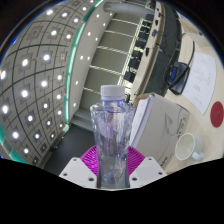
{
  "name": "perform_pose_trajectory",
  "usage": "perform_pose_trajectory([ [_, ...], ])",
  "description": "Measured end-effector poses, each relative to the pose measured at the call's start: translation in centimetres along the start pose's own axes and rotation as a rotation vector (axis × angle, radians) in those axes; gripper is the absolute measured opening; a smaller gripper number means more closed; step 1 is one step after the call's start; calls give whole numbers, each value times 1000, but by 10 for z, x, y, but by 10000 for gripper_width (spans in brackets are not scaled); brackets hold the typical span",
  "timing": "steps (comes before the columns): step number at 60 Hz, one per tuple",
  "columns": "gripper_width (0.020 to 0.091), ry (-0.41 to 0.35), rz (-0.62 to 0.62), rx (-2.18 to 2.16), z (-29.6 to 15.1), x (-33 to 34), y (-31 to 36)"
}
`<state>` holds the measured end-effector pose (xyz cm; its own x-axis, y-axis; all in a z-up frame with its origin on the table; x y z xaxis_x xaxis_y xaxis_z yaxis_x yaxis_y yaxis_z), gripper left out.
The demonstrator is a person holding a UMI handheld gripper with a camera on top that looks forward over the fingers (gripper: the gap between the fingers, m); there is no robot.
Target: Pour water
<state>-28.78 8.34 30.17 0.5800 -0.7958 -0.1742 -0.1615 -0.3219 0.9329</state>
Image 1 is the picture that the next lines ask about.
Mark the clear plastic water bottle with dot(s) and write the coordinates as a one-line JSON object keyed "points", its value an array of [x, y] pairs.
{"points": [[112, 133]]}

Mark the printed white paper sheet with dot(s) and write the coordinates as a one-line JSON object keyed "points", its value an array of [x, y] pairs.
{"points": [[201, 80]]}

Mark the flat round red coaster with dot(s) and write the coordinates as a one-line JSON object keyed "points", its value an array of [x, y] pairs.
{"points": [[218, 114]]}

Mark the white printer paper box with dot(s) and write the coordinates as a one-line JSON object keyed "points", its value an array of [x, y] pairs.
{"points": [[163, 130]]}

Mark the white ceramic mug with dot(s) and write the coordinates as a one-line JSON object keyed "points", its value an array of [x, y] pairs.
{"points": [[186, 146]]}

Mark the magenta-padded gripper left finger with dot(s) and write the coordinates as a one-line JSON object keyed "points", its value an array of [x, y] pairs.
{"points": [[76, 170]]}

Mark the long curved conference table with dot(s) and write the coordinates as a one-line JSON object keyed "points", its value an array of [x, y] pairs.
{"points": [[166, 40]]}

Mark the ceiling lights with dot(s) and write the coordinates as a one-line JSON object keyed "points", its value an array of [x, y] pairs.
{"points": [[25, 93]]}

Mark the black office chairs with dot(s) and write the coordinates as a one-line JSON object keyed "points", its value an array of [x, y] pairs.
{"points": [[136, 56]]}

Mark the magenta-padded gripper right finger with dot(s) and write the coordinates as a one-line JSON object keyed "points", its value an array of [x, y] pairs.
{"points": [[148, 170]]}

